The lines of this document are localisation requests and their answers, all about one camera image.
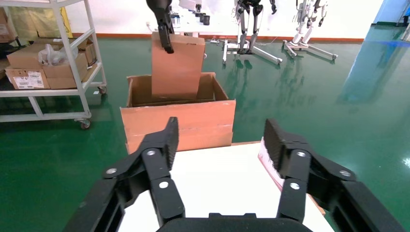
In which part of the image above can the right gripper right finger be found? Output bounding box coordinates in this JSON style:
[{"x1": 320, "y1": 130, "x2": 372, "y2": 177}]
[{"x1": 263, "y1": 118, "x2": 408, "y2": 232}]

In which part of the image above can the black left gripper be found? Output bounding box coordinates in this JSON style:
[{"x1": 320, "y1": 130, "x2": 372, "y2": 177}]
[{"x1": 146, "y1": 0, "x2": 176, "y2": 55}]

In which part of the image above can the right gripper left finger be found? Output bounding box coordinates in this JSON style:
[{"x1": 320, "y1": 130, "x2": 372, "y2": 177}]
[{"x1": 64, "y1": 116, "x2": 187, "y2": 232}]

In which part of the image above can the small cardboard box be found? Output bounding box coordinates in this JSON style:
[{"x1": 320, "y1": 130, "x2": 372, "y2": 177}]
[
  {"x1": 77, "y1": 38, "x2": 98, "y2": 67},
  {"x1": 151, "y1": 31, "x2": 206, "y2": 102}
]

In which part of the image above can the large open cardboard box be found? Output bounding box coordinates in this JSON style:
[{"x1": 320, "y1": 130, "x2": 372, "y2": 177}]
[{"x1": 120, "y1": 72, "x2": 237, "y2": 155}]

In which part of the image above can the small upright cardboard box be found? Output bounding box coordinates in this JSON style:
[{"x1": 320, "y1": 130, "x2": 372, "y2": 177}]
[{"x1": 77, "y1": 38, "x2": 98, "y2": 67}]

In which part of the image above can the low plain cardboard box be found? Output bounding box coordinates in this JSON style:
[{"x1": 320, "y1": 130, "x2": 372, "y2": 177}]
[{"x1": 47, "y1": 66, "x2": 89, "y2": 90}]

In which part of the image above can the wide plain cardboard box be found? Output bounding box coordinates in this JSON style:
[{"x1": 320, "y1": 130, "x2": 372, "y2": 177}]
[{"x1": 6, "y1": 42, "x2": 89, "y2": 80}]

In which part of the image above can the cardboard box with shipping label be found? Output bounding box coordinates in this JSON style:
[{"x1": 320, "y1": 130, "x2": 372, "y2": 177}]
[{"x1": 4, "y1": 65, "x2": 51, "y2": 90}]

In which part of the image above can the cardboard box with white label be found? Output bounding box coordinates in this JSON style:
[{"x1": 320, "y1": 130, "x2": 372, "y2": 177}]
[{"x1": 0, "y1": 7, "x2": 15, "y2": 43}]

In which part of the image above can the acrylic table sign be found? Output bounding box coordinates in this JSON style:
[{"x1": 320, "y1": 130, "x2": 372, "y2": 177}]
[{"x1": 257, "y1": 136, "x2": 286, "y2": 193}]

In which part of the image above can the black humanoid robot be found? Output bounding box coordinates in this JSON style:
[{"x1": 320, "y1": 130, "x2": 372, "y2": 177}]
[{"x1": 234, "y1": 0, "x2": 278, "y2": 55}]

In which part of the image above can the white robot support stand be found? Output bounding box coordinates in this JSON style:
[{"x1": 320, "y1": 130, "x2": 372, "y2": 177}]
[
  {"x1": 222, "y1": 38, "x2": 284, "y2": 66},
  {"x1": 283, "y1": 39, "x2": 339, "y2": 62}
]

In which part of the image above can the white wheeled shelf cart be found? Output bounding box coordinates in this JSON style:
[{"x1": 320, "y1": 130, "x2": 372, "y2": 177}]
[{"x1": 0, "y1": 0, "x2": 108, "y2": 131}]

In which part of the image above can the clear plastic bag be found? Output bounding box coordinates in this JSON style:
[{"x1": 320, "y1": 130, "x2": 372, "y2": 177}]
[{"x1": 38, "y1": 43, "x2": 80, "y2": 67}]

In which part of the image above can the yellow wrapped bundle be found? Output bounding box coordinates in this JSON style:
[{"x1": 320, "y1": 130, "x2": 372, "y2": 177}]
[{"x1": 12, "y1": 6, "x2": 71, "y2": 41}]

